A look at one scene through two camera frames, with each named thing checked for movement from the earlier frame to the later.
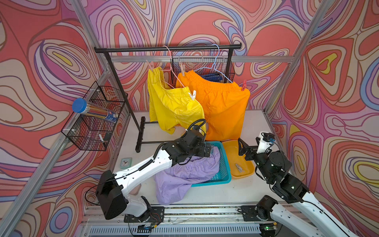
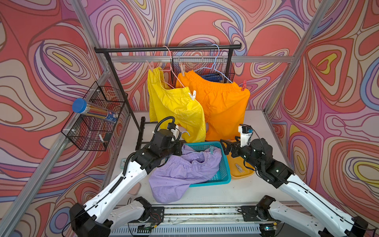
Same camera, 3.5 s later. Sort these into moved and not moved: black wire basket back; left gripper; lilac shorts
Moved: left gripper
Not moved: lilac shorts; black wire basket back
